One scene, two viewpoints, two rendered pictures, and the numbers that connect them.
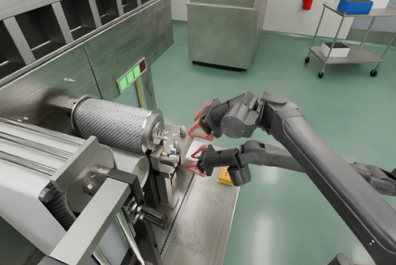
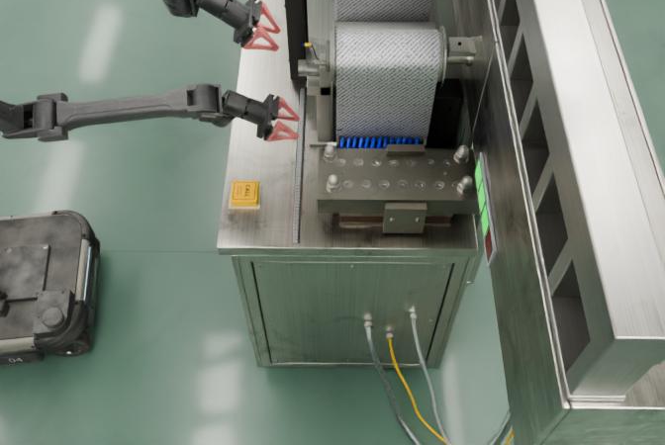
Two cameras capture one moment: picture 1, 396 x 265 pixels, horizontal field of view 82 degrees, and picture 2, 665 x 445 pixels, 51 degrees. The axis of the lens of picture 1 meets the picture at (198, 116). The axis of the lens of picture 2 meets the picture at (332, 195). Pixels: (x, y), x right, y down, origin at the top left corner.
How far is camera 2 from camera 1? 1.81 m
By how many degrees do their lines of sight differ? 84
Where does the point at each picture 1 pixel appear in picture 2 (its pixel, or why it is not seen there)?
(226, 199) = (241, 162)
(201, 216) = not seen: hidden behind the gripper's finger
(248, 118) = not seen: outside the picture
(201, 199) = (277, 154)
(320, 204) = not seen: outside the picture
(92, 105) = (423, 34)
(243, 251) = (222, 352)
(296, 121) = not seen: outside the picture
